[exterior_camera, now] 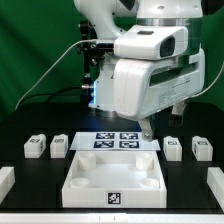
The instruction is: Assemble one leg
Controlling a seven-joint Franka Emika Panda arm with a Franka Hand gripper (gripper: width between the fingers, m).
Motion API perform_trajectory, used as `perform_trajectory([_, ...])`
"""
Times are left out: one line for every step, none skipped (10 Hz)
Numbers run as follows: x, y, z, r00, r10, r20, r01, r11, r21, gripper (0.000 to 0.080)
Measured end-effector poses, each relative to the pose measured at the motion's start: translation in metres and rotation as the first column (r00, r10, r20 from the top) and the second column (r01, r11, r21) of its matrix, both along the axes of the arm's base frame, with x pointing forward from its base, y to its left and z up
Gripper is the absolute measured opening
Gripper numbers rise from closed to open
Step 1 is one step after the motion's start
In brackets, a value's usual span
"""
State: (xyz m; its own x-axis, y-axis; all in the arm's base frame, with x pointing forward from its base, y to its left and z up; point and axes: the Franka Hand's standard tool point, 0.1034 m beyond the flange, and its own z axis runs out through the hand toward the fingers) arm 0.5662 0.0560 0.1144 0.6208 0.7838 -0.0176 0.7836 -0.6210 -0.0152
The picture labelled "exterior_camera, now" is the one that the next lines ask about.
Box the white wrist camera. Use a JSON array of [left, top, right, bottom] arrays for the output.
[[114, 25, 188, 60]]

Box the white right obstacle block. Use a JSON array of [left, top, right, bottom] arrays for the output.
[[207, 167, 224, 211]]

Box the white square table top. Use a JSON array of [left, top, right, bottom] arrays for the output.
[[62, 151, 167, 208]]

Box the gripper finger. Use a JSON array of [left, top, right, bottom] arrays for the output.
[[169, 101, 186, 127], [139, 118, 153, 141]]

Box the white left obstacle block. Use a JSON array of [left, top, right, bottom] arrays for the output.
[[0, 167, 15, 204]]

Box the white marker sheet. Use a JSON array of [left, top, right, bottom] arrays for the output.
[[70, 132, 160, 151]]

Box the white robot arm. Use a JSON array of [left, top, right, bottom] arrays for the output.
[[73, 0, 224, 141]]

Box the black cable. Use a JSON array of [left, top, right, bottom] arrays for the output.
[[19, 86, 84, 107]]

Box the white obstacle block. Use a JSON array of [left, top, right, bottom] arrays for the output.
[[0, 167, 15, 204], [207, 167, 224, 211]]

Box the white cable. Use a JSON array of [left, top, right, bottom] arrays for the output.
[[14, 39, 115, 110]]

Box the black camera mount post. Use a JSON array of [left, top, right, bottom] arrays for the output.
[[77, 20, 116, 108]]

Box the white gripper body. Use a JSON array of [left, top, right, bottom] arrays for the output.
[[114, 49, 205, 120]]

